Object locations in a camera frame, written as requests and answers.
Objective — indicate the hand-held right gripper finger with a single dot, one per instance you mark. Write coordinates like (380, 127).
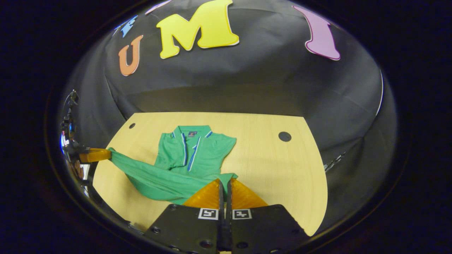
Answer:
(229, 201)
(221, 201)

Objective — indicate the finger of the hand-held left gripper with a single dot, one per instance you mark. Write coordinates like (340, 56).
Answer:
(97, 155)

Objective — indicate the green T-shirt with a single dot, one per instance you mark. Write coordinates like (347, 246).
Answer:
(197, 148)

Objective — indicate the black backdrop cloth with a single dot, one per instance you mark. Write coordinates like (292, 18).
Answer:
(265, 81)

